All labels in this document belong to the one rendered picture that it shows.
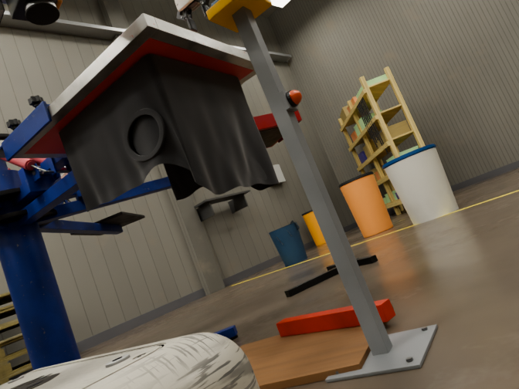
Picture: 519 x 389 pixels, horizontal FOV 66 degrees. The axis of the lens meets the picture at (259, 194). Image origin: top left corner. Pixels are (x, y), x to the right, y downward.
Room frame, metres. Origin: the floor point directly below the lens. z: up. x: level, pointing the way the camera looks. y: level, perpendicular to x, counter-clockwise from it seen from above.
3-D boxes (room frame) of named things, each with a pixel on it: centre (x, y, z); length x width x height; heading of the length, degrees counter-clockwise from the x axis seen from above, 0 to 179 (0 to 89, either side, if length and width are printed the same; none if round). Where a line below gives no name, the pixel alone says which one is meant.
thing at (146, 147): (1.21, 0.33, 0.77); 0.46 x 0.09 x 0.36; 58
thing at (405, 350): (0.99, -0.13, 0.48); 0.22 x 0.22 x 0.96; 58
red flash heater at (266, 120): (2.62, -0.06, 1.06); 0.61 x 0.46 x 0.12; 118
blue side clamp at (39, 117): (1.28, 0.64, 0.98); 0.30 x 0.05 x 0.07; 58
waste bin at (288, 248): (5.52, -0.15, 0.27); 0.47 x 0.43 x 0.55; 59
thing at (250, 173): (1.24, 0.04, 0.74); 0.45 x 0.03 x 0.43; 148
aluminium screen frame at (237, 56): (1.39, 0.29, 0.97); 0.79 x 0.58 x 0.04; 58
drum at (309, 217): (8.01, -0.85, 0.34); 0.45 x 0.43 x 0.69; 48
